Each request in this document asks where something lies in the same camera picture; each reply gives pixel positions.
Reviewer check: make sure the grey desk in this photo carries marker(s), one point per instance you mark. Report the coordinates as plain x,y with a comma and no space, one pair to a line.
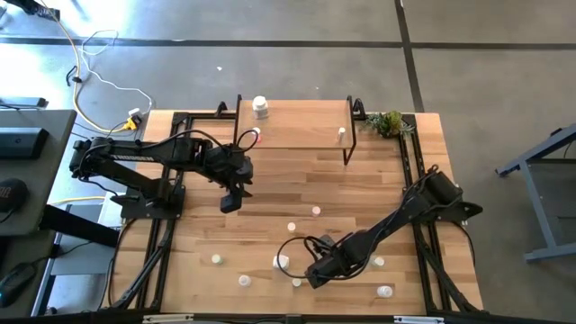
49,180

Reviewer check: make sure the wooden shelf black metal frame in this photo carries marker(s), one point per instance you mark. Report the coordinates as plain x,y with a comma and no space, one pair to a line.
301,121

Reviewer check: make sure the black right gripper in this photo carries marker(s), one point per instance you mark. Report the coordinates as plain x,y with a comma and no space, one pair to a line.
330,265

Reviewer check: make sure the yellow power plug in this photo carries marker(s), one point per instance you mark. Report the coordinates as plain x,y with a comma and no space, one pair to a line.
130,123

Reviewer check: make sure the clear bottle white cap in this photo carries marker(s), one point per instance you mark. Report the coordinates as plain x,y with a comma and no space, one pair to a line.
384,291

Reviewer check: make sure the white power adapter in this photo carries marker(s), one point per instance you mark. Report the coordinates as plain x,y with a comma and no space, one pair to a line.
135,112

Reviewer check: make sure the grey metal cabinet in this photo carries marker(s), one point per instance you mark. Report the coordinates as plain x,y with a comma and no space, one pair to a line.
85,258

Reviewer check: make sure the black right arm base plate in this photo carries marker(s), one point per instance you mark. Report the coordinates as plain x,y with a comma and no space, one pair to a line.
470,209

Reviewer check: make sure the small pink-capped vial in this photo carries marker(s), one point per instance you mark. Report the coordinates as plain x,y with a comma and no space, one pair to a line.
257,131

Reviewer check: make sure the flat black device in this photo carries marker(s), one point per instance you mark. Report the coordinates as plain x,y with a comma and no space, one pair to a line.
22,102

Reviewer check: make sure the white bracket strip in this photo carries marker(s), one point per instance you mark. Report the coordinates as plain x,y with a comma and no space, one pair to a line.
418,320
166,319

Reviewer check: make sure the small pill vial white cap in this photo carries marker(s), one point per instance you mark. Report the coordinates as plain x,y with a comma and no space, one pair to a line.
291,227

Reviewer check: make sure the pale pill vial white cap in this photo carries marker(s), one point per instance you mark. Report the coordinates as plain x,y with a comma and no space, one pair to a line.
341,133

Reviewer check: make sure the large round white bottle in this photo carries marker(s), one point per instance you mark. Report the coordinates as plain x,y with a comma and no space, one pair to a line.
260,107

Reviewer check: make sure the pink pill vial white cap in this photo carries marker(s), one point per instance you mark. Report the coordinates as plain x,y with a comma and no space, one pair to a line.
316,211

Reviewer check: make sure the teal pill vial white cap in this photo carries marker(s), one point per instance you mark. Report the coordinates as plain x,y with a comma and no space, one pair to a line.
379,261
217,259
296,282

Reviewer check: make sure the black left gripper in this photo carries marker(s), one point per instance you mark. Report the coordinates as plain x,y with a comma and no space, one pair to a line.
231,171

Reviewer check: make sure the black desk beam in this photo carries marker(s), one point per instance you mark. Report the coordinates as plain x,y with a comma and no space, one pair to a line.
76,225

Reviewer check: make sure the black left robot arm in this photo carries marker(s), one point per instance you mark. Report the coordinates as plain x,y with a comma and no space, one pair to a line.
135,153

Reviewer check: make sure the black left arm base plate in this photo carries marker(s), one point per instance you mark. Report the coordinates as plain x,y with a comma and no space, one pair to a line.
135,208

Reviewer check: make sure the blue-grey metal table frame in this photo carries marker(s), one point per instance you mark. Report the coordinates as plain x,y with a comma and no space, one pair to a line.
542,211

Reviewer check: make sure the black round device red logo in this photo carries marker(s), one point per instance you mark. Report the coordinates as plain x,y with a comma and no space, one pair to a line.
11,193

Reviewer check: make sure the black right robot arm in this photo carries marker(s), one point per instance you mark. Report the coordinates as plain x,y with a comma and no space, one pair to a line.
396,220

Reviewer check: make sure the green potted plant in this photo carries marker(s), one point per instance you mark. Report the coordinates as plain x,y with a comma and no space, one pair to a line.
387,123

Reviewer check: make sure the black computer mouse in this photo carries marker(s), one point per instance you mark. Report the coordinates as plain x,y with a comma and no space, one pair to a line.
15,283

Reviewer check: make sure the black table clamp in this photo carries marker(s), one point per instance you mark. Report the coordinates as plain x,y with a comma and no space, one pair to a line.
359,109
220,109

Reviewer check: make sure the large white bottle blue label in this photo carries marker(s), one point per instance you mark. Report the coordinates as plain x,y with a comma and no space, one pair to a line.
281,262

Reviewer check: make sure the black box device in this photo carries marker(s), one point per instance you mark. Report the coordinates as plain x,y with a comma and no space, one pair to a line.
22,141

